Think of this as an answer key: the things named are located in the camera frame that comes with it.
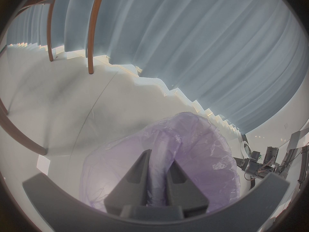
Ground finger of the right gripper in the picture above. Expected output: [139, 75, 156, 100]
[234, 158, 247, 170]

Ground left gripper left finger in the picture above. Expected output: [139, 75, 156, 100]
[104, 149, 152, 214]

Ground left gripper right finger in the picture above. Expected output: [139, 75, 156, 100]
[166, 160, 209, 214]

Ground white trash bin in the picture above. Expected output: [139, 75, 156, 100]
[142, 114, 239, 207]

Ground purple plastic bag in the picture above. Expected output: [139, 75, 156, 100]
[79, 112, 242, 213]

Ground white and blue litter box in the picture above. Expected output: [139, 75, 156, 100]
[241, 141, 252, 158]

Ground blue-green curtain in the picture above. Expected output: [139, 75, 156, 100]
[6, 0, 308, 135]

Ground white wooden chair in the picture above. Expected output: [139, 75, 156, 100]
[0, 0, 108, 156]

